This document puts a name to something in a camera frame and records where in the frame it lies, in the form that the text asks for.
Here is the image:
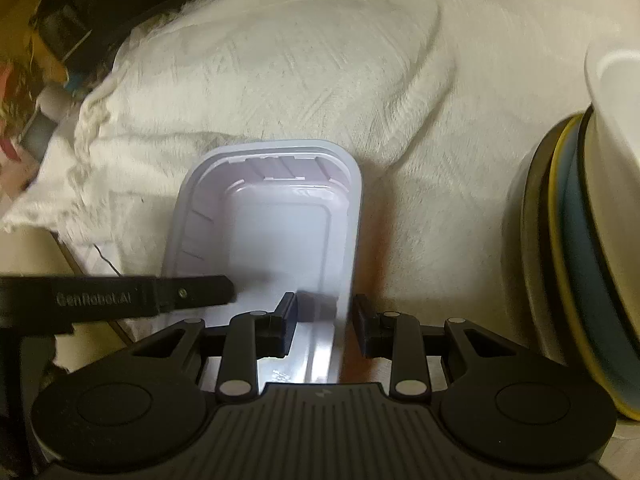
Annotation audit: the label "black GenRobot strap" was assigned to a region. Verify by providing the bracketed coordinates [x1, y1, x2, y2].
[0, 274, 238, 336]

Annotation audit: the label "white round bowl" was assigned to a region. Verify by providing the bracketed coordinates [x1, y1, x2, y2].
[585, 37, 639, 193]

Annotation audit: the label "white textured cloth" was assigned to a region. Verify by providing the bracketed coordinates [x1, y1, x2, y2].
[1, 0, 639, 341]

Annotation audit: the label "lavender rectangular plastic tray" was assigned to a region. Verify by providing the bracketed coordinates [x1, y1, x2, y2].
[162, 140, 362, 384]

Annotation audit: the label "cluttered items at left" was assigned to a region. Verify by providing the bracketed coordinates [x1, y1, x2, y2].
[1, 0, 113, 200]

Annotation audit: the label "stack of coloured plates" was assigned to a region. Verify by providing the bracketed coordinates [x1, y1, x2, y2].
[511, 110, 639, 427]

